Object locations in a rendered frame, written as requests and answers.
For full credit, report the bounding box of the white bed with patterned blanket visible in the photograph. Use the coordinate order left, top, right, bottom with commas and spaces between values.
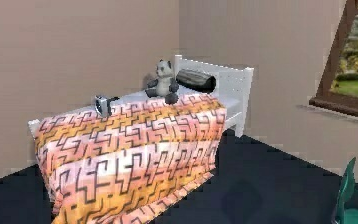
27, 54, 255, 224

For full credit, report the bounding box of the black and white panda toy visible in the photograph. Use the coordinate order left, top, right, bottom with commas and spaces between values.
144, 59, 181, 105

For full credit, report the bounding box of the dark grey bolster pillow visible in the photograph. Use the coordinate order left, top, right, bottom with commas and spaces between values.
175, 68, 218, 94

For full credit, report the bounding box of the silver alarm clock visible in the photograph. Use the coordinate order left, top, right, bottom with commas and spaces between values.
93, 95, 120, 118

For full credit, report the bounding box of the brown framed window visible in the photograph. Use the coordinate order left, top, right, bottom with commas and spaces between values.
308, 0, 358, 121

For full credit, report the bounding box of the teal chair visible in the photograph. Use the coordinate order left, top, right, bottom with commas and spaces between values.
333, 156, 358, 224

